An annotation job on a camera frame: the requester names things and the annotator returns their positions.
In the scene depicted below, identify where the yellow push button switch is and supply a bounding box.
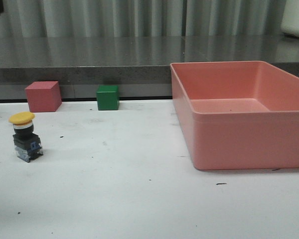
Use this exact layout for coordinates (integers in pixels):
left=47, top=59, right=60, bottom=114
left=8, top=112, right=43, bottom=162

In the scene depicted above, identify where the green cube block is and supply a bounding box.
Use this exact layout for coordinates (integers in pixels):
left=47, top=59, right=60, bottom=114
left=96, top=85, right=120, bottom=111

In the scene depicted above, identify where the grey stone counter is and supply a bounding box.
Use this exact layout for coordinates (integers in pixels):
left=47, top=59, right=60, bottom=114
left=0, top=34, right=299, bottom=102

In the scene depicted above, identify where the pink plastic bin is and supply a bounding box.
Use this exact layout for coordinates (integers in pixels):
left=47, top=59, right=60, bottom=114
left=170, top=61, right=299, bottom=170

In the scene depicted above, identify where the pink cube block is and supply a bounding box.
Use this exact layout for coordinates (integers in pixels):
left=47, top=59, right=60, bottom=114
left=25, top=81, right=62, bottom=113

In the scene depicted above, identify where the grey curtain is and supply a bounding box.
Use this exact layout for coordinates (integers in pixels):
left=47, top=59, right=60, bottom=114
left=0, top=0, right=286, bottom=38

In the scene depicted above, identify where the white appliance in background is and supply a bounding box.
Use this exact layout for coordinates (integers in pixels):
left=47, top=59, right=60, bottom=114
left=281, top=0, right=299, bottom=38

